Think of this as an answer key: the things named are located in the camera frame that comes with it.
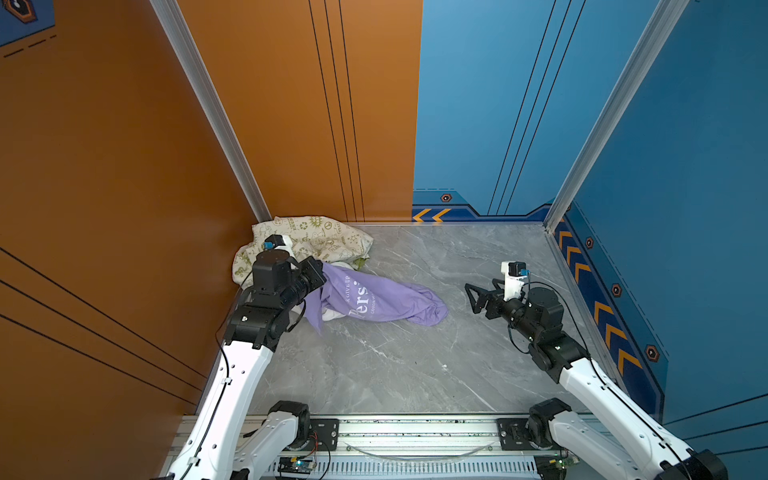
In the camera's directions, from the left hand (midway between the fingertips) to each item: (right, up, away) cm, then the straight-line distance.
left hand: (325, 258), depth 71 cm
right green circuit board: (+55, -50, -1) cm, 74 cm away
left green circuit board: (-7, -49, -1) cm, 50 cm away
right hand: (+38, -7, +6) cm, 39 cm away
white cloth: (-3, -18, +18) cm, 25 cm away
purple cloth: (+5, -10, +8) cm, 14 cm away
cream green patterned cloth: (-10, +6, +41) cm, 43 cm away
